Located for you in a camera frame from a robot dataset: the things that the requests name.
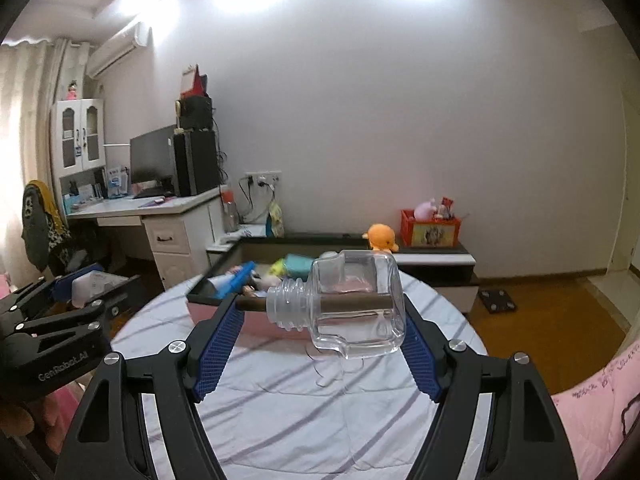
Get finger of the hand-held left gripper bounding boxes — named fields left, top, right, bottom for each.
left=0, top=262, right=106, bottom=319
left=12, top=275, right=143, bottom=349

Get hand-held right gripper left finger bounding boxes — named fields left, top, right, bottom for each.
left=62, top=294, right=251, bottom=480

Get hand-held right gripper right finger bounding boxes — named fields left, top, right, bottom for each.
left=397, top=294, right=581, bottom=480

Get white charger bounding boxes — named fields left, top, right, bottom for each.
left=71, top=271, right=107, bottom=307

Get pink box with black rim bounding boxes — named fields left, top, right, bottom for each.
left=186, top=247, right=321, bottom=343

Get blue plastic toy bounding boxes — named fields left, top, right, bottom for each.
left=227, top=261, right=257, bottom=288

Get black office chair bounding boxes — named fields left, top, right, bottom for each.
left=47, top=220, right=107, bottom=282

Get black bathroom scale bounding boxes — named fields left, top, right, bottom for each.
left=477, top=287, right=516, bottom=314

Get white desk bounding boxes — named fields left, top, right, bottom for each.
left=65, top=190, right=224, bottom=292

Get dark tray box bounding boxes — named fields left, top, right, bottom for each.
left=240, top=232, right=479, bottom=312

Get striped white tablecloth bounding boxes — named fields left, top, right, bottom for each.
left=110, top=270, right=489, bottom=480

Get blue white box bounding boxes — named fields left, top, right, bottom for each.
left=105, top=166, right=129, bottom=196

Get white nightstand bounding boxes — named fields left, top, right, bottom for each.
left=206, top=225, right=267, bottom=267

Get orange plush toy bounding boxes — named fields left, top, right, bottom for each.
left=362, top=224, right=400, bottom=254

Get red storage box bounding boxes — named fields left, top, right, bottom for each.
left=401, top=208, right=461, bottom=248

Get bottle with orange cap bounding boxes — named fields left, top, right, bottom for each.
left=221, top=185, right=240, bottom=234

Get black computer monitor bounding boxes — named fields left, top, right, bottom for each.
left=129, top=125, right=179, bottom=194

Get white glass-door cabinet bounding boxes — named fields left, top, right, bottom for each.
left=50, top=99, right=107, bottom=197

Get colourful snack bag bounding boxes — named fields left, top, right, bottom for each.
left=267, top=200, right=285, bottom=239

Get beige curtain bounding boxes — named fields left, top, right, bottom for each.
left=0, top=37, right=67, bottom=281

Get black computer tower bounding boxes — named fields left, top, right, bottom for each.
left=172, top=129, right=221, bottom=197

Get pink printed bedding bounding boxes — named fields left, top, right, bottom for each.
left=550, top=335, right=640, bottom=480

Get black speaker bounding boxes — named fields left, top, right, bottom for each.
left=179, top=97, right=213, bottom=131

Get red desk calendar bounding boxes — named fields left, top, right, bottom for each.
left=180, top=65, right=209, bottom=100

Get white air conditioner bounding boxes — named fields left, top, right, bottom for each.
left=87, top=25, right=151, bottom=79

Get black power cables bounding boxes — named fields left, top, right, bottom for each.
left=239, top=177, right=277, bottom=225

